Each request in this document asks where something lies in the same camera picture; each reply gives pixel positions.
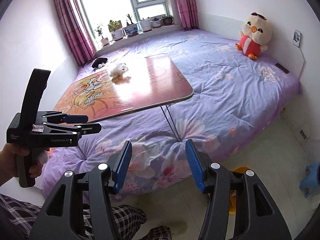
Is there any small plant white pot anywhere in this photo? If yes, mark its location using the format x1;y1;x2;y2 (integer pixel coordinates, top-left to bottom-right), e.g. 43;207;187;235
95;24;110;47

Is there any clear plastic bag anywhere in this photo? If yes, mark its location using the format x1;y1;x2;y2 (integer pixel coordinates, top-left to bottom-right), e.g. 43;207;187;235
109;63;129;80

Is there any purple floral bed quilt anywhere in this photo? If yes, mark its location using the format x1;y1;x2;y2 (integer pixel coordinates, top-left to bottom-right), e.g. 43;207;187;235
42;29;300;201

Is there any person left hand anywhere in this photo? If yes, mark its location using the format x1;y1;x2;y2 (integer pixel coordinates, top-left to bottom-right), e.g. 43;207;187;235
0;142;51;187

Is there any small patterned flower pot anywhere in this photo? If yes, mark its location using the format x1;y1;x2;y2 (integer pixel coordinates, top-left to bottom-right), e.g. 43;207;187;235
151;17;162;29

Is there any chick plush toy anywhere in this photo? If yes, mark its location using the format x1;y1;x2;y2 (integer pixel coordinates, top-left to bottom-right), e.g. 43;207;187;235
235;12;272;60

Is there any black white plush toy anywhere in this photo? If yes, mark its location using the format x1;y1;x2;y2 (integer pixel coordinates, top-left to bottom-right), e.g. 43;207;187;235
92;57;108;69

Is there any blue plastic stool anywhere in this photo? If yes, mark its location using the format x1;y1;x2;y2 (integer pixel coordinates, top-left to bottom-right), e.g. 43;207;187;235
299;163;319;198

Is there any pink curtain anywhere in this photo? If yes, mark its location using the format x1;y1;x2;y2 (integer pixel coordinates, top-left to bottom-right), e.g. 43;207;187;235
176;0;199;30
53;0;95;66

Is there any black remote control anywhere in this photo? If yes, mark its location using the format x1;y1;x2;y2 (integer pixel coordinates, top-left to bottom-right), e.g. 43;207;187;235
275;63;289;74

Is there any white headboard panel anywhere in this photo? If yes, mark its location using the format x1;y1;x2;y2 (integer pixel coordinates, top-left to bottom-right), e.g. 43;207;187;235
197;12;305;79

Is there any blue white porcelain planter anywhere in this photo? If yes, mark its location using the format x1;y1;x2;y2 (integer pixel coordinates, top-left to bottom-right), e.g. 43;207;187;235
124;14;138;37

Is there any floor power strip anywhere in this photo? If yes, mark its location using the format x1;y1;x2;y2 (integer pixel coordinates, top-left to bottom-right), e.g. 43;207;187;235
300;129;307;139

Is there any right pink curtain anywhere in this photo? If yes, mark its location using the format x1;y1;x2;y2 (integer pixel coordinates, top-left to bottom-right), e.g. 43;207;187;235
176;0;199;30

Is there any left pink curtain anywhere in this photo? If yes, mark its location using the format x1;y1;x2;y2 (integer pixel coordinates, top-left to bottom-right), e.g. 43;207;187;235
53;0;95;66

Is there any dark flower pot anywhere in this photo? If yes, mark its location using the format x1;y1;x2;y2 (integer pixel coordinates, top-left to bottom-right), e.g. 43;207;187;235
162;15;174;26

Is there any white flower pot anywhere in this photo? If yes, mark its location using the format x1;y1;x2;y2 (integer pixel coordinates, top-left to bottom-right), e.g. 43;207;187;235
139;18;152;33

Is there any yellow trash bin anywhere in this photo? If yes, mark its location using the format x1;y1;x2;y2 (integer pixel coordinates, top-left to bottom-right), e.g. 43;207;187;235
229;166;250;215

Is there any orange cartoon folding table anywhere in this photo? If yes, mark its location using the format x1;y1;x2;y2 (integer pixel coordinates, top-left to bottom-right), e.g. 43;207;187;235
54;54;194;141

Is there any wall power socket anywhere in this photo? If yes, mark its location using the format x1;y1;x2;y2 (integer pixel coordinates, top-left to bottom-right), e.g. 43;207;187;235
292;30;302;48

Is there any green framed window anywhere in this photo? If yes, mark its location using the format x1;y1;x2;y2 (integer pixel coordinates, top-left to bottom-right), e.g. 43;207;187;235
78;0;174;49

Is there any leafy plant white pot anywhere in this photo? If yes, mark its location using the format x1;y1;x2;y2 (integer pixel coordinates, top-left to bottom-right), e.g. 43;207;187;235
108;20;124;41

